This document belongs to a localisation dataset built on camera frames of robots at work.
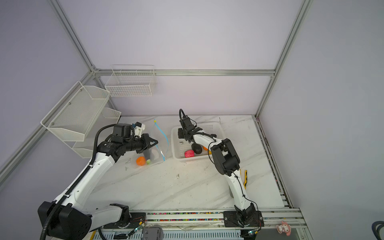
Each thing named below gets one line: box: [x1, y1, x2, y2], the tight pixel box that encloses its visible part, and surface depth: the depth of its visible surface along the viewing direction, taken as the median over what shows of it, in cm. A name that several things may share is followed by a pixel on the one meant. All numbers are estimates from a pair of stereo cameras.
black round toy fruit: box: [191, 143, 203, 155], surface depth 98 cm
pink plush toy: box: [276, 220, 292, 236], surface depth 71 cm
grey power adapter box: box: [141, 225, 164, 240], surface depth 71 cm
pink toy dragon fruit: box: [184, 150, 195, 158], surface depth 94 cm
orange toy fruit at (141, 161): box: [136, 156, 146, 166], surface depth 93 cm
